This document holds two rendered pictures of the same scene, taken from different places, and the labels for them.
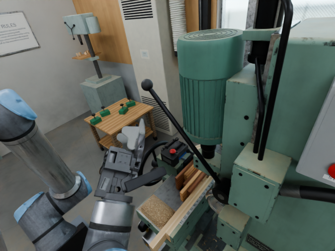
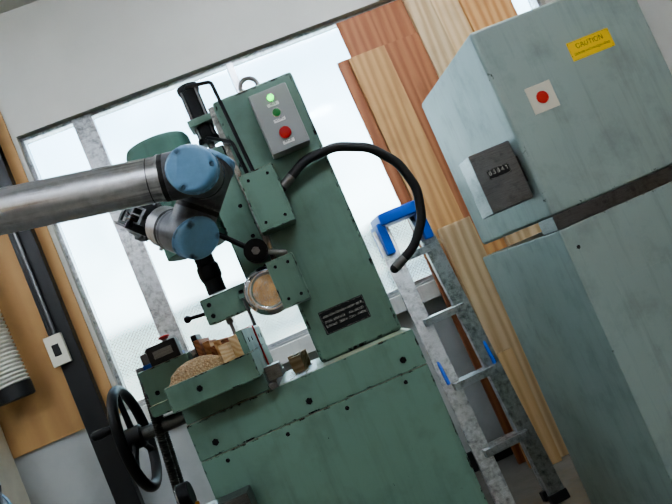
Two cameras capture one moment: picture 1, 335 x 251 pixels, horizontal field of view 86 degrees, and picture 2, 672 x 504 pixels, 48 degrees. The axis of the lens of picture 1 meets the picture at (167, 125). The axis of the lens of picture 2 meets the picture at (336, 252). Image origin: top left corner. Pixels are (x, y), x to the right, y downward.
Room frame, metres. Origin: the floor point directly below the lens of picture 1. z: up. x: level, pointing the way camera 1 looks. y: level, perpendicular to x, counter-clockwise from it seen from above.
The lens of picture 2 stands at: (-1.03, 1.17, 0.92)
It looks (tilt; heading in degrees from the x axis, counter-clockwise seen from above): 4 degrees up; 310
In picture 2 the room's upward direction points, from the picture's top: 23 degrees counter-clockwise
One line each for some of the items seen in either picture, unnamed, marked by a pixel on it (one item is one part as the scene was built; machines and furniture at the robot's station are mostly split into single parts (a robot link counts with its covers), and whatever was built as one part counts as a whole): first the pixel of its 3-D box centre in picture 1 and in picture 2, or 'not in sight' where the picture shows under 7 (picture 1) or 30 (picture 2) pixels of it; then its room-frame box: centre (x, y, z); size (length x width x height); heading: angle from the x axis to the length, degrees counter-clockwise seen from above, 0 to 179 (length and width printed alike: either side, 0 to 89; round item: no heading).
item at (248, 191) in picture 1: (256, 184); (267, 200); (0.24, -0.18, 1.22); 0.09 x 0.08 x 0.15; 44
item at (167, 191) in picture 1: (189, 174); (210, 380); (0.59, -0.08, 0.87); 0.61 x 0.30 x 0.06; 134
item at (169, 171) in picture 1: (175, 160); (173, 377); (0.65, -0.02, 0.91); 0.15 x 0.14 x 0.09; 134
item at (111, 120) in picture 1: (123, 126); not in sight; (1.95, 0.57, 0.32); 0.66 x 0.57 x 0.64; 135
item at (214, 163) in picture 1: (212, 165); (231, 305); (0.49, -0.15, 1.03); 0.14 x 0.07 x 0.09; 44
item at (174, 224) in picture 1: (213, 179); (246, 341); (0.50, -0.16, 0.92); 0.60 x 0.02 x 0.05; 134
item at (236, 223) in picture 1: (234, 222); (288, 281); (0.26, -0.16, 1.02); 0.09 x 0.07 x 0.12; 134
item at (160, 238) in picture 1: (198, 191); (237, 347); (0.45, -0.09, 0.92); 0.55 x 0.02 x 0.04; 134
